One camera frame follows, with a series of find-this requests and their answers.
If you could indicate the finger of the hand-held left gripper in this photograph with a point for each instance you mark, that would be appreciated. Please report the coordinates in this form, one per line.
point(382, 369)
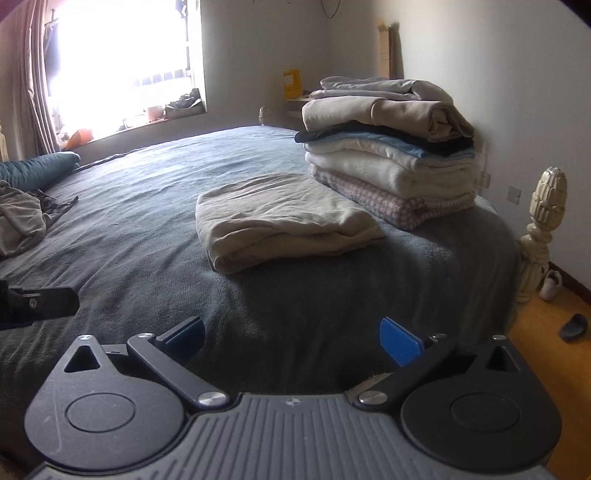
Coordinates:
point(46, 300)

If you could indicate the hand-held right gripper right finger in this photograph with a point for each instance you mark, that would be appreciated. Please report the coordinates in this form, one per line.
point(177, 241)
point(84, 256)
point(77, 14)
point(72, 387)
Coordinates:
point(399, 341)

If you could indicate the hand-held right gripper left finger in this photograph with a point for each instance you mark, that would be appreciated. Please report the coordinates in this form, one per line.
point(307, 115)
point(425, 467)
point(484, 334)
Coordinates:
point(187, 337)

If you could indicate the beige pants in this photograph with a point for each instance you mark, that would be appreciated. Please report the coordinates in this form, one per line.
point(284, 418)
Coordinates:
point(277, 217)

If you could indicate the stack of folded clothes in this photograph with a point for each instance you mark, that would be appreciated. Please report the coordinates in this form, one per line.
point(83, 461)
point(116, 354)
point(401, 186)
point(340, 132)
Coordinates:
point(392, 170)

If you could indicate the grey garment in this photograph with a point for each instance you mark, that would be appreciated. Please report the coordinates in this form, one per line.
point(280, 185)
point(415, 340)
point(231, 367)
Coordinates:
point(18, 221)

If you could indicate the dark thin garment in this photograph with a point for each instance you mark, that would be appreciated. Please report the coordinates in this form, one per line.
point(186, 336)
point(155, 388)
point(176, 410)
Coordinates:
point(60, 207)

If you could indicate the dark teal pillow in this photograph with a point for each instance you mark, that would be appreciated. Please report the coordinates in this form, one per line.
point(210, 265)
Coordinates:
point(37, 168)

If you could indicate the white shoe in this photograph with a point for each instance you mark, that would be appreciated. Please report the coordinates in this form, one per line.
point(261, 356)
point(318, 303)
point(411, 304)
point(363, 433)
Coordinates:
point(550, 286)

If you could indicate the orange bag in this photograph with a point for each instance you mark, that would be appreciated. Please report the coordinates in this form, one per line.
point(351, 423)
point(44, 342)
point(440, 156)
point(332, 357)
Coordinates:
point(79, 136)

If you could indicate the dark slipper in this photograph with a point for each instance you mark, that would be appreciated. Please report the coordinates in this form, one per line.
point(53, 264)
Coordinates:
point(573, 327)

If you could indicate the grey curtain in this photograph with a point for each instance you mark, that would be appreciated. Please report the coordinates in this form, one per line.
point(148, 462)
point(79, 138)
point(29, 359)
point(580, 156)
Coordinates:
point(32, 92)

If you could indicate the carved cream bedpost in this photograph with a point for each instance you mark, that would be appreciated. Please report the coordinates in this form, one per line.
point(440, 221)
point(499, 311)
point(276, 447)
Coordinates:
point(547, 194)

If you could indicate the orange flower pot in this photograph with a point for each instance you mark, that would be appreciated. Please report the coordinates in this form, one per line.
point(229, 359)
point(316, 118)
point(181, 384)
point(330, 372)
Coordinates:
point(156, 114)

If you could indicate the cardboard box with shoes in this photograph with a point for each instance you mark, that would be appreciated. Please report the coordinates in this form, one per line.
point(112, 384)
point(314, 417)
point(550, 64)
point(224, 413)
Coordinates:
point(184, 104)

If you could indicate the light wooden desk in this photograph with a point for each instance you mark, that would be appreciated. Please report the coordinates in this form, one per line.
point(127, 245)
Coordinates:
point(295, 110)

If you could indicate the bright window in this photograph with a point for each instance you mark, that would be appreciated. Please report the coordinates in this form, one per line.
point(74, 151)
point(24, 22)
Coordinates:
point(115, 46)

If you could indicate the yellow box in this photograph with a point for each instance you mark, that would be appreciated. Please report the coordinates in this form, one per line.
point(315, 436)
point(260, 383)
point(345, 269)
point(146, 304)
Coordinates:
point(292, 84)

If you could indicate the wall socket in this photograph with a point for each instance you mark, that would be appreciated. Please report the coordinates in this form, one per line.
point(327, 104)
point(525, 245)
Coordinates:
point(485, 179)
point(514, 194)

